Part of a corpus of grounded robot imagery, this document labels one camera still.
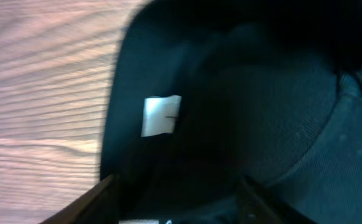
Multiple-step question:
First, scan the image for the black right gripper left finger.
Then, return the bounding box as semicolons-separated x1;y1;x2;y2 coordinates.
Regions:
41;175;121;224

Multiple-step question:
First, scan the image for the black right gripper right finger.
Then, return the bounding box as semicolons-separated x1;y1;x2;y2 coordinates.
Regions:
236;175;315;224

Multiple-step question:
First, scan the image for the black polo shirt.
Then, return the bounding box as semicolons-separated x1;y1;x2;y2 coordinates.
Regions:
100;1;362;223

